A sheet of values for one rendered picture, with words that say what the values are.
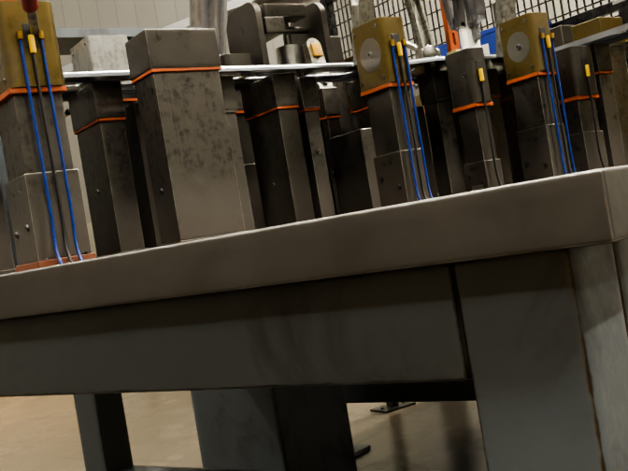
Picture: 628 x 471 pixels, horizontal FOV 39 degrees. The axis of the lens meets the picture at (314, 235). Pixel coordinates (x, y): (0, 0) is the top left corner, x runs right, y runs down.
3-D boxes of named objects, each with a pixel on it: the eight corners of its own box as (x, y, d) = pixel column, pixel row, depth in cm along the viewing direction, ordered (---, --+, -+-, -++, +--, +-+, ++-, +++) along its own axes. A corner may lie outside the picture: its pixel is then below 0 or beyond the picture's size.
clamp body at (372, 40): (421, 212, 152) (387, 11, 152) (378, 220, 162) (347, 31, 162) (449, 207, 156) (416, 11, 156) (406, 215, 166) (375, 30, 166)
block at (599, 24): (625, 177, 197) (599, 16, 196) (596, 182, 203) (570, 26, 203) (648, 173, 201) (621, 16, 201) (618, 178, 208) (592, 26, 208)
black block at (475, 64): (502, 199, 166) (477, 43, 166) (465, 205, 174) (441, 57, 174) (521, 195, 169) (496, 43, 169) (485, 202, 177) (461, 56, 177)
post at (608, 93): (616, 178, 186) (593, 42, 186) (597, 181, 190) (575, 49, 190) (631, 176, 189) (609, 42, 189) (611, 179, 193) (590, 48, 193)
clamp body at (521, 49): (568, 188, 169) (538, 7, 169) (521, 195, 179) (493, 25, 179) (591, 184, 173) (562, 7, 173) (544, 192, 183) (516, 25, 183)
